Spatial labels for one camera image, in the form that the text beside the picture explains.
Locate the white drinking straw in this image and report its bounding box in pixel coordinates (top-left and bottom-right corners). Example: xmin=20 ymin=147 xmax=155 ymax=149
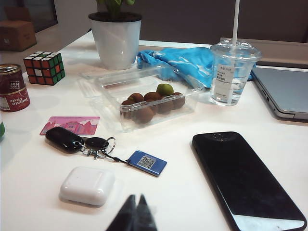
xmin=230 ymin=0 xmax=241 ymax=104

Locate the blue QR code tag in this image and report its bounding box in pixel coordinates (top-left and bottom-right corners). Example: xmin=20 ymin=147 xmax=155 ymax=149
xmin=105 ymin=149 xmax=168 ymax=178

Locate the green leafy plant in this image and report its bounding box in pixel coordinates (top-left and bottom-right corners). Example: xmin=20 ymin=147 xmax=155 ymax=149
xmin=96 ymin=0 xmax=137 ymax=20

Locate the brown desk partition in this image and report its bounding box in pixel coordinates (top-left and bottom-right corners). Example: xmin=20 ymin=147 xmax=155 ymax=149
xmin=134 ymin=0 xmax=308 ymax=46

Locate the blue patterned cloth bag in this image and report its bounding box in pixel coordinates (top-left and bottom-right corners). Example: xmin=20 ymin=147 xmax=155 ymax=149
xmin=136 ymin=47 xmax=255 ymax=89

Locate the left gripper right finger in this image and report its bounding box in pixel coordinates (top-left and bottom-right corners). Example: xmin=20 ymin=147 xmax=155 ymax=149
xmin=136 ymin=193 xmax=158 ymax=231

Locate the clear plastic fruit container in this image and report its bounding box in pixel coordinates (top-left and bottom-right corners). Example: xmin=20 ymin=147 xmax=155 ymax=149
xmin=77 ymin=66 xmax=205 ymax=133

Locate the white plant pot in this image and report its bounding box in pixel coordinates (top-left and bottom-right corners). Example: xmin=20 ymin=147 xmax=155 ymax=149
xmin=88 ymin=12 xmax=142 ymax=71

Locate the round black key fob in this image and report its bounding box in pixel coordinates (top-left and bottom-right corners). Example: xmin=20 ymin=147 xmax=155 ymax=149
xmin=84 ymin=136 xmax=110 ymax=151

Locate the brown cardboard box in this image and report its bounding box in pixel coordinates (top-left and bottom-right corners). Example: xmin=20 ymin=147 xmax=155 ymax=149
xmin=0 ymin=20 xmax=38 ymax=52

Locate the black smartphone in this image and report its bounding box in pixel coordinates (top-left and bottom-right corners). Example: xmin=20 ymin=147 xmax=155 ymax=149
xmin=192 ymin=131 xmax=308 ymax=231

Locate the red tomato paste can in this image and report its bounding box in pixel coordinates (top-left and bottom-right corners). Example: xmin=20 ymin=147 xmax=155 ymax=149
xmin=0 ymin=63 xmax=31 ymax=113

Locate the black car key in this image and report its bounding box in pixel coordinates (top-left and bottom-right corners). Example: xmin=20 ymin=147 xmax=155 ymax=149
xmin=45 ymin=127 xmax=85 ymax=154

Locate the clear plastic lidded cup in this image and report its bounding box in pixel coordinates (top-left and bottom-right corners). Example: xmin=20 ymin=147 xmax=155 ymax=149
xmin=209 ymin=38 xmax=263 ymax=107

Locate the pink printed card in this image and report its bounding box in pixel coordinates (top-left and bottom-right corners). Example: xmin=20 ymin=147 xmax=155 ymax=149
xmin=39 ymin=116 xmax=101 ymax=136

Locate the metal key ring clasp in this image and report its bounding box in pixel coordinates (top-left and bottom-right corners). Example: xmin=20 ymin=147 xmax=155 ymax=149
xmin=81 ymin=136 xmax=116 ymax=160

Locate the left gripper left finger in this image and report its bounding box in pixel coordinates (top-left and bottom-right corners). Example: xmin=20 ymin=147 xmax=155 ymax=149
xmin=105 ymin=194 xmax=137 ymax=231

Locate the white earbud case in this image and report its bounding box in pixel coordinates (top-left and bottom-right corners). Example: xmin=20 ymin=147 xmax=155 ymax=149
xmin=59 ymin=166 xmax=116 ymax=206

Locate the silver Dell laptop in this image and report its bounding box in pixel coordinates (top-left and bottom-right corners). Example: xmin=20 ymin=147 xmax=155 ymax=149
xmin=250 ymin=64 xmax=308 ymax=120

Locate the brown kiwi fruit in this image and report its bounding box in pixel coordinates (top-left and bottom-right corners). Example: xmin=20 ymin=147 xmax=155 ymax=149
xmin=156 ymin=101 xmax=174 ymax=115
xmin=131 ymin=105 xmax=155 ymax=125
xmin=172 ymin=92 xmax=187 ymax=109
xmin=127 ymin=92 xmax=145 ymax=103
xmin=121 ymin=100 xmax=135 ymax=120
xmin=143 ymin=91 xmax=162 ymax=102

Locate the black Rubik's cube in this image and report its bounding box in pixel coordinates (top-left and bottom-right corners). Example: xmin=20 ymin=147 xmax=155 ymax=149
xmin=23 ymin=51 xmax=66 ymax=86

